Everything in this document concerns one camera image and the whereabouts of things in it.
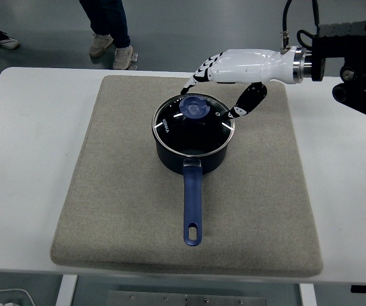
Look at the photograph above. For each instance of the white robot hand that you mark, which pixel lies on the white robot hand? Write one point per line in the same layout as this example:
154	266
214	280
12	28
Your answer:
246	65

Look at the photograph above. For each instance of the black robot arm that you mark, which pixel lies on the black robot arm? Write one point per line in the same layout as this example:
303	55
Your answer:
342	51

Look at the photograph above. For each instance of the beige fabric mat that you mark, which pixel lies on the beige fabric mat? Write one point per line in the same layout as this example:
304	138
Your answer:
122	191

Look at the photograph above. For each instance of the grey metal plate with screws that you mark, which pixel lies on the grey metal plate with screws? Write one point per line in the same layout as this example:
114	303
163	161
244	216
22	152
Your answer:
186	299

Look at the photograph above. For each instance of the white table leg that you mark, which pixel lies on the white table leg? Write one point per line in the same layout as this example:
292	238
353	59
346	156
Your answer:
66	291
308	296

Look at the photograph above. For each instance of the glass lid with blue knob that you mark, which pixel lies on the glass lid with blue knob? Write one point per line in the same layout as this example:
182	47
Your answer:
170	127

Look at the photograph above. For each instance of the white rimmed bin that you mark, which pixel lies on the white rimmed bin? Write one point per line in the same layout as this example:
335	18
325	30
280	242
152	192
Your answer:
26	294

